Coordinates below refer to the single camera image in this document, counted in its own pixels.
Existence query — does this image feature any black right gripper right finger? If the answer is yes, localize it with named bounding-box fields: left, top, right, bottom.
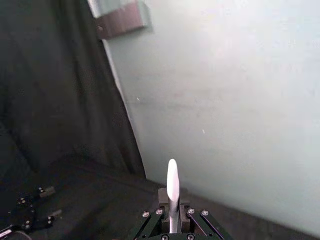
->
left=177, top=196, right=227, bottom=240

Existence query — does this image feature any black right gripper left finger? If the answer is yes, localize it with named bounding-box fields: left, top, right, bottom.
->
left=132, top=188, right=172, bottom=240

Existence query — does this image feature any small white plastic piece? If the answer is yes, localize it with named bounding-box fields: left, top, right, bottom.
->
left=166, top=158, right=181, bottom=235

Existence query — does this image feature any black table cloth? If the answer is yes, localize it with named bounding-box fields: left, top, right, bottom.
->
left=0, top=0, right=320, bottom=240

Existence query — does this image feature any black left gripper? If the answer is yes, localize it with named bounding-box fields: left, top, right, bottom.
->
left=0, top=186, right=63, bottom=240

